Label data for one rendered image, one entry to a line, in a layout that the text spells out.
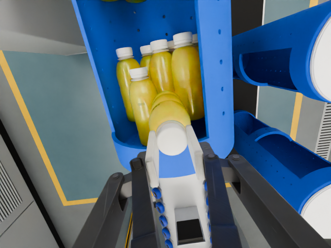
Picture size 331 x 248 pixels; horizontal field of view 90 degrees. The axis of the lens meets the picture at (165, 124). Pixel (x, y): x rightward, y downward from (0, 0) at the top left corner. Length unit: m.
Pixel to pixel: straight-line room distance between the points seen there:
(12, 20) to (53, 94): 1.03
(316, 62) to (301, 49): 0.05
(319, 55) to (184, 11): 0.35
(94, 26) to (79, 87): 1.24
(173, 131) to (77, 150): 1.72
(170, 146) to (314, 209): 0.71
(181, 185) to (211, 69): 0.55
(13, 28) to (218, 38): 0.68
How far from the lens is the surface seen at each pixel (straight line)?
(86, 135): 1.77
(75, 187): 2.17
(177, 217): 0.78
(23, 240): 2.33
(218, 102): 0.29
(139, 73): 0.37
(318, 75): 0.60
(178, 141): 0.20
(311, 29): 0.62
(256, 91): 1.54
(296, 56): 0.62
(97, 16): 0.47
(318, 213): 0.88
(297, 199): 0.84
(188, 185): 0.73
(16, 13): 0.85
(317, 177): 0.84
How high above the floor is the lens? 1.47
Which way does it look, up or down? 70 degrees down
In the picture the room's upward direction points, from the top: 177 degrees clockwise
